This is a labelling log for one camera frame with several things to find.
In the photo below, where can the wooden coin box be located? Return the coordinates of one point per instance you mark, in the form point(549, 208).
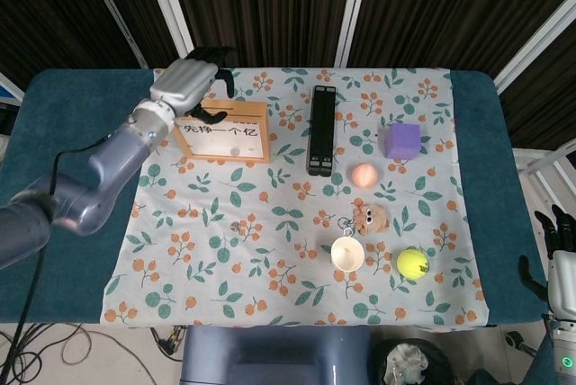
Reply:
point(245, 110)

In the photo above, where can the black trash bin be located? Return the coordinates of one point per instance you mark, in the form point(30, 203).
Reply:
point(411, 364)

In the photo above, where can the white paper cup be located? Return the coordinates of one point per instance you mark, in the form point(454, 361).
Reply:
point(347, 253)

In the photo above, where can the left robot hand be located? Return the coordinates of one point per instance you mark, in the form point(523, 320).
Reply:
point(184, 83)

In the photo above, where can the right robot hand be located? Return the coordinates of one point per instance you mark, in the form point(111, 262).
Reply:
point(564, 281)

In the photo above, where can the white partition post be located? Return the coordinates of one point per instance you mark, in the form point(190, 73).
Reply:
point(535, 43)
point(168, 7)
point(355, 2)

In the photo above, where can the thin grey partition post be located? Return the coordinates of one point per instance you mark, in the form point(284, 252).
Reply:
point(112, 11)

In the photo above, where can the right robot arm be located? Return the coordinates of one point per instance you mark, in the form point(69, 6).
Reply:
point(562, 355)

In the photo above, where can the peach coloured ball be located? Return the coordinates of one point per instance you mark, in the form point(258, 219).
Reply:
point(364, 175)

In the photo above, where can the floral printed tablecloth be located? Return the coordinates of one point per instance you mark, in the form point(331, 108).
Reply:
point(279, 245)

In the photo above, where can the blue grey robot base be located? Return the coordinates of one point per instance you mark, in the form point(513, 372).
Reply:
point(274, 358)

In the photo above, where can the dark slatted partition panel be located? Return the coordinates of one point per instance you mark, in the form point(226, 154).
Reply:
point(265, 7)
point(54, 7)
point(450, 7)

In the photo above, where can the teal table cover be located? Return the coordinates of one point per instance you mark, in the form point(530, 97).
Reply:
point(81, 110)

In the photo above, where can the black power plugs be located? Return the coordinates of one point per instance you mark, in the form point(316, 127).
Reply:
point(168, 342)

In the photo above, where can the white metal frame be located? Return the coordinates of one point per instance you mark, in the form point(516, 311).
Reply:
point(544, 160)

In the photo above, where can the white blue board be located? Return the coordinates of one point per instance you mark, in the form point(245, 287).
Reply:
point(9, 90)

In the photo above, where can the purple foam cube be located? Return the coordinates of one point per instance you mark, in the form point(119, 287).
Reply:
point(402, 142)

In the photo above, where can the black rectangular bar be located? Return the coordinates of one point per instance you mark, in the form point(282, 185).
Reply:
point(321, 133)

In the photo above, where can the yellow tennis ball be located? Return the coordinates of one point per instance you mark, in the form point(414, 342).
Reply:
point(412, 262)

